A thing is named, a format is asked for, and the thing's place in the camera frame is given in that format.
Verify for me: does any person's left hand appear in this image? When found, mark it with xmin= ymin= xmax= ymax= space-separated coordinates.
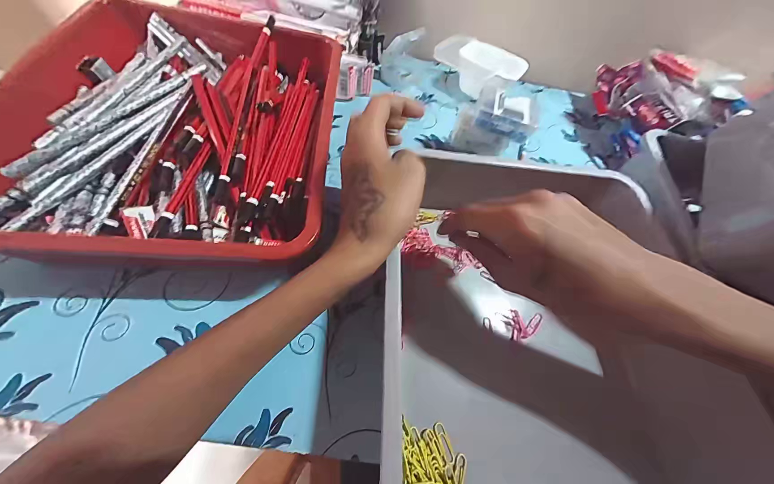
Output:
xmin=340 ymin=93 xmax=427 ymax=275

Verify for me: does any red plastic tub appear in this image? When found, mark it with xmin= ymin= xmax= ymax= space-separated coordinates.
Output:
xmin=0 ymin=0 xmax=343 ymax=263

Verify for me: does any dark grey bin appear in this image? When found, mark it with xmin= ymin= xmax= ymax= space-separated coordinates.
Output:
xmin=641 ymin=87 xmax=774 ymax=317

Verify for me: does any pile of red pencils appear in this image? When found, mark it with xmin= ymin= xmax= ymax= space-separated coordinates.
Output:
xmin=101 ymin=15 xmax=321 ymax=244

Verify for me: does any pink and white eraser pack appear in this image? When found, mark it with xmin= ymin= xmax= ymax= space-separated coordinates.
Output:
xmin=336 ymin=54 xmax=375 ymax=102

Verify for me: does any translucent white plastic box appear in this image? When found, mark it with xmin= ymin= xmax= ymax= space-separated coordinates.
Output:
xmin=433 ymin=35 xmax=530 ymax=100

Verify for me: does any clear plastic box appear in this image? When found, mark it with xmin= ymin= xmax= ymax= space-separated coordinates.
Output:
xmin=450 ymin=77 xmax=540 ymax=156

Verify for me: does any person's left forearm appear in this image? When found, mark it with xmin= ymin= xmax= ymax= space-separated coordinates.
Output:
xmin=0 ymin=245 xmax=376 ymax=484

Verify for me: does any person's right forearm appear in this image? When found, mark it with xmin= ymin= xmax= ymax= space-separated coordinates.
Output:
xmin=619 ymin=250 xmax=774 ymax=391

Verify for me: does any pile of silver pencils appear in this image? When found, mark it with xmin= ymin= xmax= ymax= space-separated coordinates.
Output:
xmin=0 ymin=12 xmax=227 ymax=236

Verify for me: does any stack of pink-white packs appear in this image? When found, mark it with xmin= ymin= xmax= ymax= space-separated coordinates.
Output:
xmin=179 ymin=0 xmax=383 ymax=63

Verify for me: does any pile of pink paper clips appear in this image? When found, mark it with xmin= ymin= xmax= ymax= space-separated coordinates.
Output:
xmin=483 ymin=308 xmax=544 ymax=343
xmin=400 ymin=225 xmax=485 ymax=274

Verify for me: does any clear plastic lid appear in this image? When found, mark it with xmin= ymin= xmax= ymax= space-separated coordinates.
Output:
xmin=379 ymin=27 xmax=428 ymax=87

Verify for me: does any white tray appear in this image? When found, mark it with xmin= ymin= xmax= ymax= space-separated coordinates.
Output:
xmin=380 ymin=148 xmax=774 ymax=484

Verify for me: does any person's right hand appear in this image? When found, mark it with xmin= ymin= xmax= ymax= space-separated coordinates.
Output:
xmin=438 ymin=189 xmax=657 ymax=337

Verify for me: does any pile of red packets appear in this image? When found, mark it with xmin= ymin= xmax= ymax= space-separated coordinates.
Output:
xmin=592 ymin=48 xmax=754 ymax=162

